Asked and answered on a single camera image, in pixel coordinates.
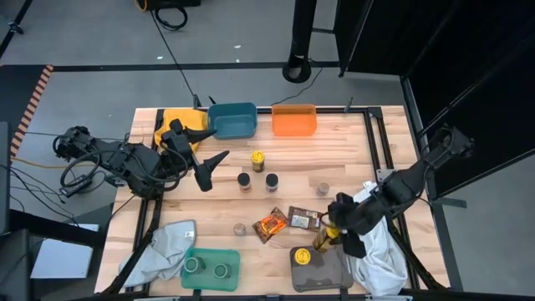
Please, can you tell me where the white towel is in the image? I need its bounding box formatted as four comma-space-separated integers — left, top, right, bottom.
345, 180, 409, 296

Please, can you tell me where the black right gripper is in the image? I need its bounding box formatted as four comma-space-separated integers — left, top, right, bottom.
319, 191, 380, 260

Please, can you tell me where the black power adapter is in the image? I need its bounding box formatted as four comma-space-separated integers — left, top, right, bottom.
58, 177, 94, 199

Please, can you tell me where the coiled black cable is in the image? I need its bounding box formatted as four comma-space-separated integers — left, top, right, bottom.
154, 5, 190, 32

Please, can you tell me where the black hazard-striped floor ramp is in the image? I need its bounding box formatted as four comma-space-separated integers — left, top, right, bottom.
0, 64, 54, 162

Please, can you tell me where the yellow floor cable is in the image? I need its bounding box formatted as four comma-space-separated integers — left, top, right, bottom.
10, 156, 84, 171

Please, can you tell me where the orange plastic bin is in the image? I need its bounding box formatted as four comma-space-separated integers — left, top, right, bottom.
271, 104, 318, 137

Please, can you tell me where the white sheet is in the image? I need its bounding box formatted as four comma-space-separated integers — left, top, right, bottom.
29, 223, 100, 280

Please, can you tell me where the grey translucent plastic bin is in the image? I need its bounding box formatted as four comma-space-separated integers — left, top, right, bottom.
288, 244, 354, 293

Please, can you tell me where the black side furniture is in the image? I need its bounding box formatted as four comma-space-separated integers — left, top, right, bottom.
0, 120, 105, 301

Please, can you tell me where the blue plastic bin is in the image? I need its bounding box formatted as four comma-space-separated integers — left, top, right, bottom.
207, 102, 258, 140

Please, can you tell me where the thin black cable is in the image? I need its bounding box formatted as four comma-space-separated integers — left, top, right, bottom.
148, 8, 201, 108

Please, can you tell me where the orange foil spice packet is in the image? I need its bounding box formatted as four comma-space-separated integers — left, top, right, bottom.
252, 207, 289, 245

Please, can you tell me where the yellow cloth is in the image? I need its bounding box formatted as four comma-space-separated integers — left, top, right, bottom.
153, 108, 209, 154

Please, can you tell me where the grey cloth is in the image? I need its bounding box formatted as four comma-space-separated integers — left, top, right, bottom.
119, 219, 197, 288

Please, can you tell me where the black-lid orange spice jar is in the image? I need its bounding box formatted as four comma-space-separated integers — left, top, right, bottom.
237, 172, 252, 194

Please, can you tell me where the teal plastic bin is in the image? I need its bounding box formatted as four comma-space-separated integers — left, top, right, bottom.
181, 247, 242, 293

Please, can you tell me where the brown spice packet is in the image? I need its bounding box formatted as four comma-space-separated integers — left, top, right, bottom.
287, 205, 324, 232

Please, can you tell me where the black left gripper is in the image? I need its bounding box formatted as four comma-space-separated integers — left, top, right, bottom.
160, 118, 232, 194

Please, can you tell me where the black equipment box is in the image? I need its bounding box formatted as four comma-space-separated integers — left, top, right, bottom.
134, 0, 201, 12

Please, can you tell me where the black-lid purple-label spice jar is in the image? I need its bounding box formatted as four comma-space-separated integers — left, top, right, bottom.
264, 173, 280, 194

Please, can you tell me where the black partition panel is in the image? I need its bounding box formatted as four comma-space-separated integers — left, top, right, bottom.
334, 0, 535, 198

